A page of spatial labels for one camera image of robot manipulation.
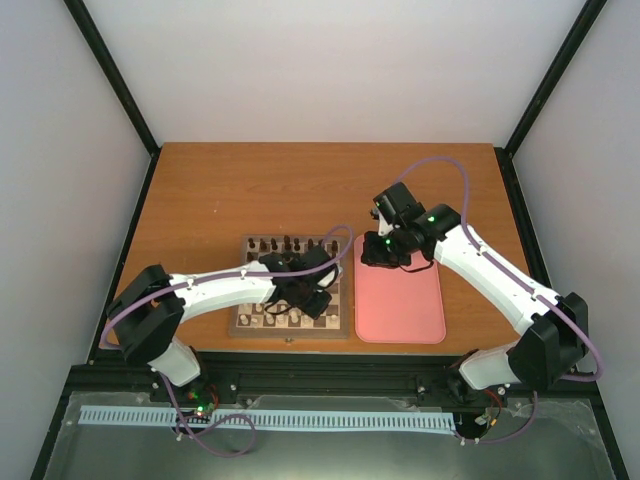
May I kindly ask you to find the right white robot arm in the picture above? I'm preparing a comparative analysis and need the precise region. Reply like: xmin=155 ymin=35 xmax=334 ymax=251
xmin=363 ymin=200 xmax=598 ymax=391

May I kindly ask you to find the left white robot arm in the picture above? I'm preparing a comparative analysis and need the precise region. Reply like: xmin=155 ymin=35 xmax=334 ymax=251
xmin=100 ymin=253 xmax=342 ymax=403

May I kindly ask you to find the wooden chess board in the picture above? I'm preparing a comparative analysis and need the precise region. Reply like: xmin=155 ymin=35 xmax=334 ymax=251
xmin=229 ymin=258 xmax=350 ymax=340

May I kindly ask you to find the dark chess pieces row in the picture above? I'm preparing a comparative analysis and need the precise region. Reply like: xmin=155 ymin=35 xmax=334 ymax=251
xmin=241 ymin=234 xmax=347 ymax=261

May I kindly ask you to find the pink plastic tray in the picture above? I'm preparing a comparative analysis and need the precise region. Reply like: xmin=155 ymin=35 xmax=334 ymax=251
xmin=353 ymin=236 xmax=446 ymax=345

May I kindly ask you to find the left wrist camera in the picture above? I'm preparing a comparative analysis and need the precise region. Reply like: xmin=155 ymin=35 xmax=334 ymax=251
xmin=300 ymin=245 xmax=342 ymax=290

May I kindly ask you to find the light blue cable duct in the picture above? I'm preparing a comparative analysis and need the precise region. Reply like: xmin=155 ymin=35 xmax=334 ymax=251
xmin=77 ymin=405 xmax=455 ymax=435

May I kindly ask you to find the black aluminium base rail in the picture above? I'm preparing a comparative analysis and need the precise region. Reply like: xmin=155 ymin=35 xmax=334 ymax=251
xmin=69 ymin=349 xmax=596 ymax=409

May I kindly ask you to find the black frame post right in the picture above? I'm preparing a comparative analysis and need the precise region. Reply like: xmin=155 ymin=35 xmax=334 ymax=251
xmin=502 ymin=0 xmax=608 ymax=157

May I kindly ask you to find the black frame post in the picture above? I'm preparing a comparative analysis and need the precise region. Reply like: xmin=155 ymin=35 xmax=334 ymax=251
xmin=63 ymin=0 xmax=162 ymax=157
xmin=502 ymin=0 xmax=608 ymax=157

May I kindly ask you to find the black frame post left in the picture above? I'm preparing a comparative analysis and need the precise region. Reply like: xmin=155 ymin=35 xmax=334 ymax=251
xmin=63 ymin=0 xmax=162 ymax=157

